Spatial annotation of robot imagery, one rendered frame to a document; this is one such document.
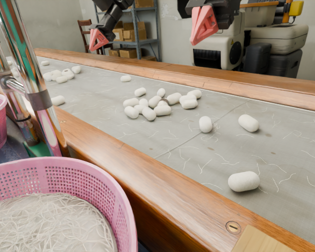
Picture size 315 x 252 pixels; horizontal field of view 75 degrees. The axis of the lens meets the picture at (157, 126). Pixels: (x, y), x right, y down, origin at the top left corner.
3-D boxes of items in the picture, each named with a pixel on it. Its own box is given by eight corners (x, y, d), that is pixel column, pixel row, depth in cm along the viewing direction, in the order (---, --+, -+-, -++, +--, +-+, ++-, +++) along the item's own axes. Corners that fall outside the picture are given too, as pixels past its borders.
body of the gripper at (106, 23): (102, 27, 76) (112, 11, 77) (88, 27, 82) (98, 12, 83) (114, 40, 81) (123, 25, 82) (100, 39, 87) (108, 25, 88)
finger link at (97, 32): (87, 44, 76) (100, 24, 78) (77, 43, 81) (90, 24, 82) (100, 56, 82) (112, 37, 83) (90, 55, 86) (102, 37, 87)
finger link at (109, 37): (90, 45, 75) (103, 24, 76) (80, 44, 79) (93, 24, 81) (103, 57, 80) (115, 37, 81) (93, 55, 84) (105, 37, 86)
